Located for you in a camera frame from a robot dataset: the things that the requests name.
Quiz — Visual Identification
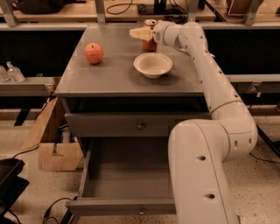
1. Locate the brown cardboard box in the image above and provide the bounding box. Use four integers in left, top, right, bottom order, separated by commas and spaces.
21, 96, 83, 172

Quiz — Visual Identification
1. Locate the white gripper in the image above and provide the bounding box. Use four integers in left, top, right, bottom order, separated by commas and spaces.
129, 20, 181, 46

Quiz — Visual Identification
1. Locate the black floor cable right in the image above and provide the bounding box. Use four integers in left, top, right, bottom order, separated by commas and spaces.
248, 101, 280, 165

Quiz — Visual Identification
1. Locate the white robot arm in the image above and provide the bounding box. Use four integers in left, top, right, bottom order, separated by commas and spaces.
129, 21, 258, 224

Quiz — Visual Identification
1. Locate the black floor cable left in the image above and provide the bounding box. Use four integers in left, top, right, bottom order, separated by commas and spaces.
41, 195, 79, 224

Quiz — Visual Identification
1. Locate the closed top drawer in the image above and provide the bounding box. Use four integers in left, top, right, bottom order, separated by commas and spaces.
65, 112, 210, 137

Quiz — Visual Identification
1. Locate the white bowl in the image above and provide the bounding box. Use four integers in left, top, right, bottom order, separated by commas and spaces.
133, 52, 173, 79

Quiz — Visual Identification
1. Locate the red apple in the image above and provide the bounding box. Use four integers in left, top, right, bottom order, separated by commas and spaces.
84, 43, 104, 65

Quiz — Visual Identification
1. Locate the grey drawer cabinet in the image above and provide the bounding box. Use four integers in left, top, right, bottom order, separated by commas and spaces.
54, 23, 226, 218

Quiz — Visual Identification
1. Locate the red coke can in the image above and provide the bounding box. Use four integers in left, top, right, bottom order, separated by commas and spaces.
143, 19, 157, 53

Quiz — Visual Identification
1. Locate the black bin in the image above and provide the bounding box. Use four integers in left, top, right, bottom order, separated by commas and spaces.
0, 158, 29, 217

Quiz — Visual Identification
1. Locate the black bag on shelf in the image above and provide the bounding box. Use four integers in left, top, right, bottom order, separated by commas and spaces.
17, 0, 67, 16

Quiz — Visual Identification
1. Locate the black floor cable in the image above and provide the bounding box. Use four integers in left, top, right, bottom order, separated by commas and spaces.
248, 101, 280, 165
41, 195, 79, 224

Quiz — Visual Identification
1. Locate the open middle drawer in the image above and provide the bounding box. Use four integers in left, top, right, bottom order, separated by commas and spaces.
66, 137, 176, 217

